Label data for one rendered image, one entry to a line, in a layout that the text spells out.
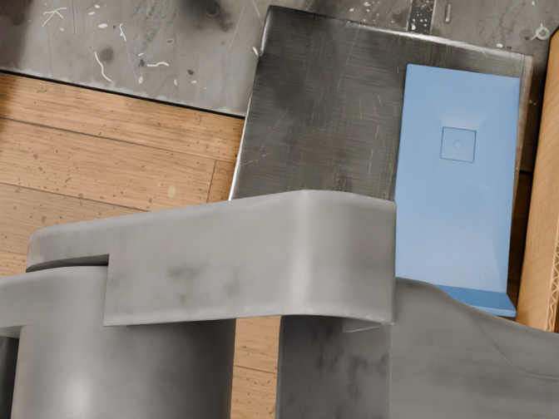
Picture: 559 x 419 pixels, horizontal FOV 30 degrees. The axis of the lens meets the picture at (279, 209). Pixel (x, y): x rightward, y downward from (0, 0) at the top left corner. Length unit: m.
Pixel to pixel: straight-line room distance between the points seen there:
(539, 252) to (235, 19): 0.24
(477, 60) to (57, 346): 0.43
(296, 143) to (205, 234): 0.38
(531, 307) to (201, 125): 0.23
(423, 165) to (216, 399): 0.36
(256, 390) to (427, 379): 0.37
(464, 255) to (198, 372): 0.36
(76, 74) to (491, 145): 0.26
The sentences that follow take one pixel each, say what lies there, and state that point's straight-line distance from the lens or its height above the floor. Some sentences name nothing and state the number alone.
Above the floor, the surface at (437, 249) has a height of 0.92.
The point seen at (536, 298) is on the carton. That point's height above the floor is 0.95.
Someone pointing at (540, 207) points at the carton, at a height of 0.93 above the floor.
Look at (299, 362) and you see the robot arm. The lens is 0.28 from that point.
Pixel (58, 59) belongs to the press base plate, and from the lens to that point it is 0.68.
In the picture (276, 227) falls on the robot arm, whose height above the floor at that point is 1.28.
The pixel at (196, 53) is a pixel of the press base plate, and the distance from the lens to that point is 0.67.
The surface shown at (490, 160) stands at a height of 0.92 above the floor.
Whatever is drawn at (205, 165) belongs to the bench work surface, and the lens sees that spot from 0.65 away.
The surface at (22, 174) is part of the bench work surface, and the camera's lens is 0.66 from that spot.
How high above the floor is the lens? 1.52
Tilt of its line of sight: 75 degrees down
